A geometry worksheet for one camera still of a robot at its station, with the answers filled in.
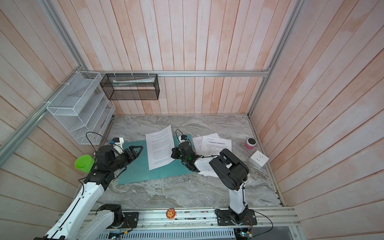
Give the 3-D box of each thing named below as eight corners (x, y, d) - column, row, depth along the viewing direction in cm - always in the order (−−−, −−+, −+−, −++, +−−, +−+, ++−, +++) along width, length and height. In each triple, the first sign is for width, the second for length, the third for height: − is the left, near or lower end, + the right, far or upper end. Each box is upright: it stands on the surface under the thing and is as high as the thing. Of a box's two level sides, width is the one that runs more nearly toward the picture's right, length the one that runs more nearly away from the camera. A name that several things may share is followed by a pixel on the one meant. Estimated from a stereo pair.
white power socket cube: (260, 170, 93) (262, 167, 89) (248, 161, 97) (250, 158, 93) (267, 160, 97) (270, 157, 93) (255, 152, 101) (257, 149, 97)
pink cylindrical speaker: (246, 149, 102) (248, 145, 98) (244, 141, 106) (246, 137, 102) (255, 149, 102) (257, 145, 98) (252, 141, 106) (255, 137, 102)
